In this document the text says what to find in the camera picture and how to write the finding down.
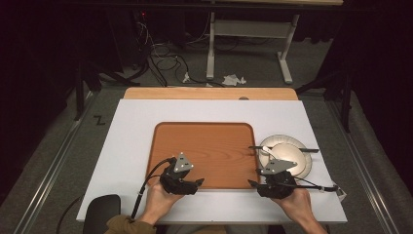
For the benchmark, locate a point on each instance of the white bowl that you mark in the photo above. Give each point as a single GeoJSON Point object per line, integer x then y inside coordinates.
{"type": "Point", "coordinates": [292, 154]}

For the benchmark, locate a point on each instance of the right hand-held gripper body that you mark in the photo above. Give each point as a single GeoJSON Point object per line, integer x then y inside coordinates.
{"type": "Point", "coordinates": [277, 187]}

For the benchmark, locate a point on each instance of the white spoon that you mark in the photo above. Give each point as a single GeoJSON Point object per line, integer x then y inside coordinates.
{"type": "Point", "coordinates": [269, 152]}

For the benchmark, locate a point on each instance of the person's right hand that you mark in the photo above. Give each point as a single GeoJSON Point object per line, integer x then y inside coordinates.
{"type": "Point", "coordinates": [297, 206]}

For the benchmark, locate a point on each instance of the wooden table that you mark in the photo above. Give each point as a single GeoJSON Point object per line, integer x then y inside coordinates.
{"type": "Point", "coordinates": [195, 93]}

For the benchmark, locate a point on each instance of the black chopstick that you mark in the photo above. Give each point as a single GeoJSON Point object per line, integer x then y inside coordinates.
{"type": "Point", "coordinates": [310, 150]}

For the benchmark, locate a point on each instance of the black metal stand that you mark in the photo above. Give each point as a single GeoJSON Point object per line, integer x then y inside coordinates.
{"type": "Point", "coordinates": [84, 84]}
{"type": "Point", "coordinates": [341, 87]}

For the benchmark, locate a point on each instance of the white metal desk frame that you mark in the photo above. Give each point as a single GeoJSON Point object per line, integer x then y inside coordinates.
{"type": "Point", "coordinates": [250, 29]}

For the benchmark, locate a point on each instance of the brown wooden tray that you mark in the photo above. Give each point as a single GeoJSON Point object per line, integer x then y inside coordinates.
{"type": "Point", "coordinates": [214, 152]}

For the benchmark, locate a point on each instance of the person's left hand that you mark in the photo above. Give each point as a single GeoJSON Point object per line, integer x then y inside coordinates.
{"type": "Point", "coordinates": [160, 203]}

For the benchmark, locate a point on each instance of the metal floor rail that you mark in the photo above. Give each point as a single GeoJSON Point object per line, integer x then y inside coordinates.
{"type": "Point", "coordinates": [55, 162]}
{"type": "Point", "coordinates": [360, 162]}

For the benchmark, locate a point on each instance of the white plate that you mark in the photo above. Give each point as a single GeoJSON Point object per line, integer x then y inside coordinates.
{"type": "Point", "coordinates": [307, 165]}

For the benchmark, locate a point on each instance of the crumpled white paper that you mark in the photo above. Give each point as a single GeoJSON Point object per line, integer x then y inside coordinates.
{"type": "Point", "coordinates": [233, 80]}

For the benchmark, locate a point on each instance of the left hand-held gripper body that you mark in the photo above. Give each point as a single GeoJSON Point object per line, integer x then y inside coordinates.
{"type": "Point", "coordinates": [177, 180]}

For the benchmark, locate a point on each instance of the white board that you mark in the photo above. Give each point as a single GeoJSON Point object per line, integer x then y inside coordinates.
{"type": "Point", "coordinates": [130, 136]}

